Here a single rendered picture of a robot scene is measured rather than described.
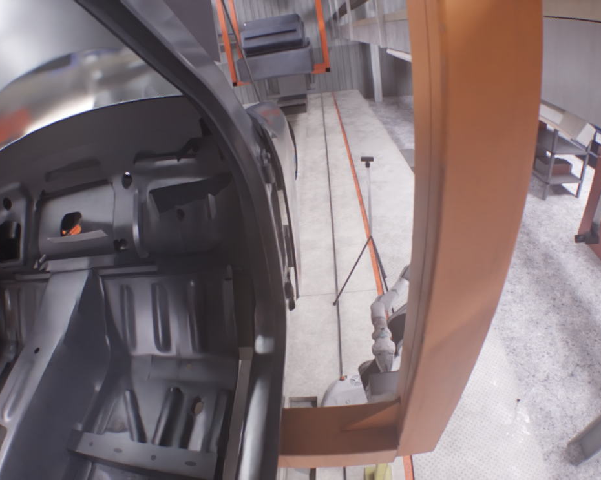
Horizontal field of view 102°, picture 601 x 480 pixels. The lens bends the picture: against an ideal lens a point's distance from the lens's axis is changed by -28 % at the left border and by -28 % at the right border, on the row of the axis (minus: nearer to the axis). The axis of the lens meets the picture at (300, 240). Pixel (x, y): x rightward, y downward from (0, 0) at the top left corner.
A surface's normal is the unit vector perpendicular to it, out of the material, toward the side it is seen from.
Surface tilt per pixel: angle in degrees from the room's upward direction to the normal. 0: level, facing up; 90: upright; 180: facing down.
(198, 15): 66
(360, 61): 90
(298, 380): 0
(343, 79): 90
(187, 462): 0
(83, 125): 88
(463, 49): 90
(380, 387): 0
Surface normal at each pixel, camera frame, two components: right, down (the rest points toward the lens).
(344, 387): -0.15, -0.81
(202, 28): 0.02, 0.18
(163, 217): -0.19, -0.01
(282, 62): -0.04, 0.57
